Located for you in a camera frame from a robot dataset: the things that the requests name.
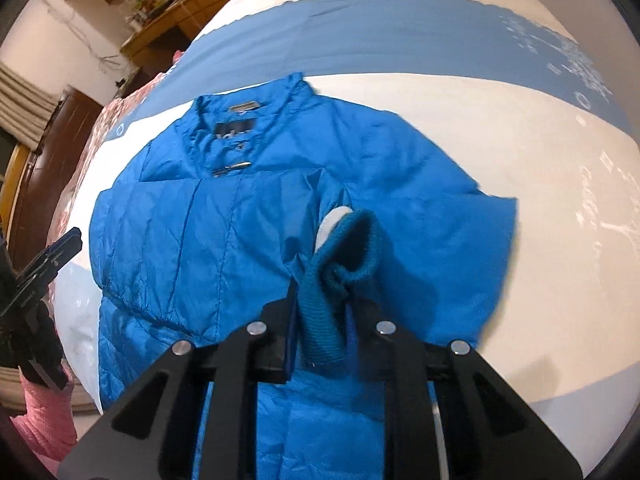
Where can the person's left hand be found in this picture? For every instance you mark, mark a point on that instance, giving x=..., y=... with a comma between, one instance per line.
x=45, y=345

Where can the blue puffer jacket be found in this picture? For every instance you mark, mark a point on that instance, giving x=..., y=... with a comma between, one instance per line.
x=215, y=230

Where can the person's left forearm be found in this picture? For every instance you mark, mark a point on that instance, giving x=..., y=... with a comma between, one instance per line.
x=42, y=420

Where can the blue and white bedspread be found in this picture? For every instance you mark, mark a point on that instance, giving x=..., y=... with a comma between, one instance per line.
x=500, y=125

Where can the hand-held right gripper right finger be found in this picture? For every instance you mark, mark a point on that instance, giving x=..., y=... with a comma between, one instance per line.
x=349, y=332

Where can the dark wooden headboard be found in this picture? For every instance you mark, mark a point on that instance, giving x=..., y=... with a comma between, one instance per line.
x=60, y=130

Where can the wooden desk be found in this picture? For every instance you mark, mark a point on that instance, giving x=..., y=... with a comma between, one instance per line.
x=150, y=35

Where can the clutter on desk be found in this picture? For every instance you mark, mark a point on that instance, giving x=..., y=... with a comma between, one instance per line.
x=150, y=7

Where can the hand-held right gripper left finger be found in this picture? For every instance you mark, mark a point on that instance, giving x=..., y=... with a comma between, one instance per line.
x=289, y=342

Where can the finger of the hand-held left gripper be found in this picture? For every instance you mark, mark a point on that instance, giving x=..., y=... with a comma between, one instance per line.
x=62, y=250

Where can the pink floral quilt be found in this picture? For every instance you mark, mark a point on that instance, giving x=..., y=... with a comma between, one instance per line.
x=107, y=120

